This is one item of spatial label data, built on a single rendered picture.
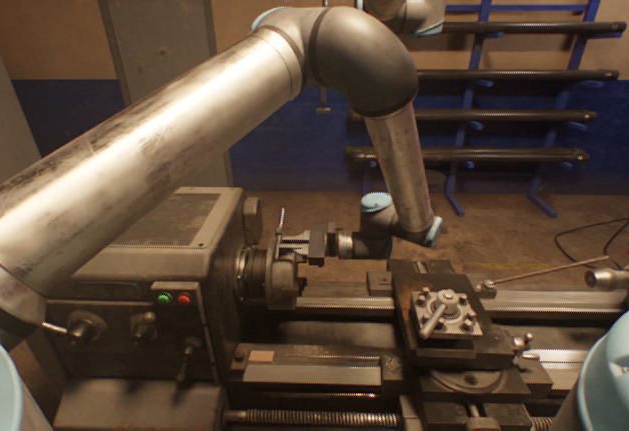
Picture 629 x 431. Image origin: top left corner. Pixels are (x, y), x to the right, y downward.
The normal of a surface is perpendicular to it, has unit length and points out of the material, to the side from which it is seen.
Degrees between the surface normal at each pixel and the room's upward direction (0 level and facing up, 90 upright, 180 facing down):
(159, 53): 90
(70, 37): 90
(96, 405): 32
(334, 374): 36
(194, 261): 45
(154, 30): 90
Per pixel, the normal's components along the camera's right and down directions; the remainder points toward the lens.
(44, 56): -0.04, 0.49
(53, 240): 0.74, 0.16
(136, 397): -0.02, -0.48
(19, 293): 0.98, -0.22
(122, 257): -0.03, -0.27
